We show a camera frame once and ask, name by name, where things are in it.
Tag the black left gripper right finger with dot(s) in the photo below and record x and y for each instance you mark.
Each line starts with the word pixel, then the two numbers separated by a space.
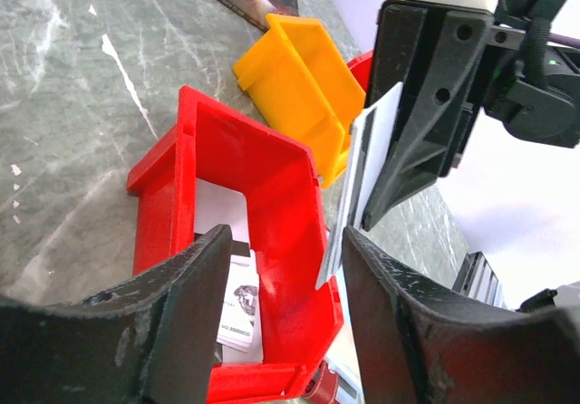
pixel 419 342

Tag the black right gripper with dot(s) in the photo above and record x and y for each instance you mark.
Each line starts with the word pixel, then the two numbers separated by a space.
pixel 454 63

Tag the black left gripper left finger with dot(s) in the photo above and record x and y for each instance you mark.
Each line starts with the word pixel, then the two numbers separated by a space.
pixel 150 339

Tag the white striped credit card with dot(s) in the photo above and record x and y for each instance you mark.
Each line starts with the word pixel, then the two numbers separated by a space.
pixel 371 134

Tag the yellow plastic bin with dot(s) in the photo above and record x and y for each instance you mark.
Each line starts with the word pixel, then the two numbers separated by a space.
pixel 303 88

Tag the red plastic bin with cards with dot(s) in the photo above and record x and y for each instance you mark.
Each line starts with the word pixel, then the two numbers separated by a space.
pixel 299 320

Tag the red leather card holder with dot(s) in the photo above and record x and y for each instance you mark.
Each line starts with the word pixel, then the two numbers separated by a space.
pixel 337 379

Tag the aluminium mounting rail frame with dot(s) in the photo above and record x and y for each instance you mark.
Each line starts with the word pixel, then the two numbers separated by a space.
pixel 477 280

